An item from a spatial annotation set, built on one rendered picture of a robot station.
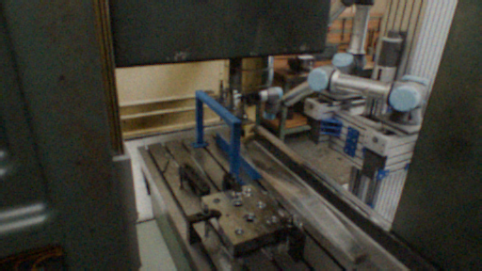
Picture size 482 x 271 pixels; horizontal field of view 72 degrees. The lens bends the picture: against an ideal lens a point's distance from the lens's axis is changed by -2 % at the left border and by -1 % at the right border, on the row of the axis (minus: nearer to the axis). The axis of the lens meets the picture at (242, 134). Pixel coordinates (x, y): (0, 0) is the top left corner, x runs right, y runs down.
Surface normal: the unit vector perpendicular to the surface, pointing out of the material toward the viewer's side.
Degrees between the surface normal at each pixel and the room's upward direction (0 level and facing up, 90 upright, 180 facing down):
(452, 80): 90
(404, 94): 90
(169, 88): 90
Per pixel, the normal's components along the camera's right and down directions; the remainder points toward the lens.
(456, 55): -0.89, 0.16
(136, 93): 0.46, 0.39
